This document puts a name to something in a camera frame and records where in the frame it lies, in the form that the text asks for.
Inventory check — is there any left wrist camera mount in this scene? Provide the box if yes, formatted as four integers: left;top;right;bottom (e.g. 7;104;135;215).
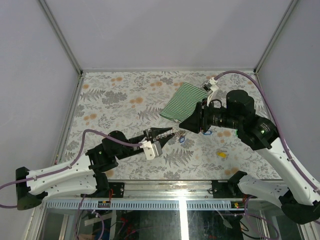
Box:
139;140;163;160

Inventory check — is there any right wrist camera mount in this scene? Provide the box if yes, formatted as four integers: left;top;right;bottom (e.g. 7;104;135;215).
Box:
201;77;219;106

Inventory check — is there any green striped cloth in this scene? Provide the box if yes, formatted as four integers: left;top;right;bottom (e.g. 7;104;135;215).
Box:
159;82;208;122

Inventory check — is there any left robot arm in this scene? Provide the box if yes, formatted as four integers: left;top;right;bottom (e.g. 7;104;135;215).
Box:
15;127;175;211

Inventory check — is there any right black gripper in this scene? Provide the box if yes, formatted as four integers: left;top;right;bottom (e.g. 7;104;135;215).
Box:
178;97;241;133

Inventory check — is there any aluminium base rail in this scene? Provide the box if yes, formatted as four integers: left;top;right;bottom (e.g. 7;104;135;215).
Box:
42;180;245;212

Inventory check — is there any yellow key tag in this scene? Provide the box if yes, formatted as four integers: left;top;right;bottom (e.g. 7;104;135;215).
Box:
216;149;228;159

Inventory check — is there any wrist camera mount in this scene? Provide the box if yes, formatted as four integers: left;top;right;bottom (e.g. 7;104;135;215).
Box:
139;140;163;160
201;77;219;106

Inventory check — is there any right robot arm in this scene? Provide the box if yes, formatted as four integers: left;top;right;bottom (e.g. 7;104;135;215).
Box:
179;90;320;225

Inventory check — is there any key with blue tag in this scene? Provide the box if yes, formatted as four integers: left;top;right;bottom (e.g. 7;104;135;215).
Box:
178;135;186;144

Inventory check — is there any blue key tag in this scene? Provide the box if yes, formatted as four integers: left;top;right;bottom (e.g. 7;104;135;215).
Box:
202;130;213;136

